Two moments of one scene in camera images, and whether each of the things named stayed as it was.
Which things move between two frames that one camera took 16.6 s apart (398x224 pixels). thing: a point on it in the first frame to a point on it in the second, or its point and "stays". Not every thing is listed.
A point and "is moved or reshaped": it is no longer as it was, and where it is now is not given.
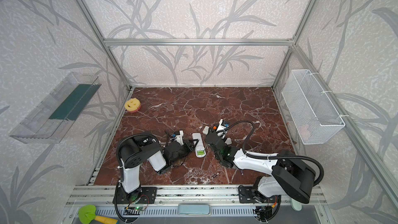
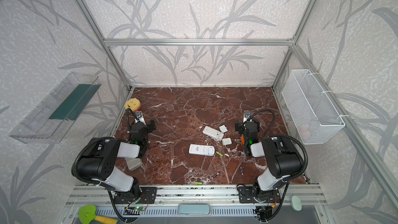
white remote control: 199,150 is moved or reshaped
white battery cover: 228,141 stays
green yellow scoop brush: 87,214 stays
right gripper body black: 214,138 to 249,124
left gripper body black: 179,148 to 144,126
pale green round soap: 296,206 stays
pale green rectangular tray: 194,209 stays
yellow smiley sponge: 132,105 stays
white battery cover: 205,130 to 223,128
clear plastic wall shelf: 52,120 stays
